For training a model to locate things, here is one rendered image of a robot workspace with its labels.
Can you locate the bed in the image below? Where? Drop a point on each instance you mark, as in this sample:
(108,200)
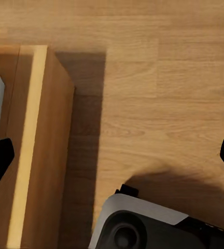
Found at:
(36,102)

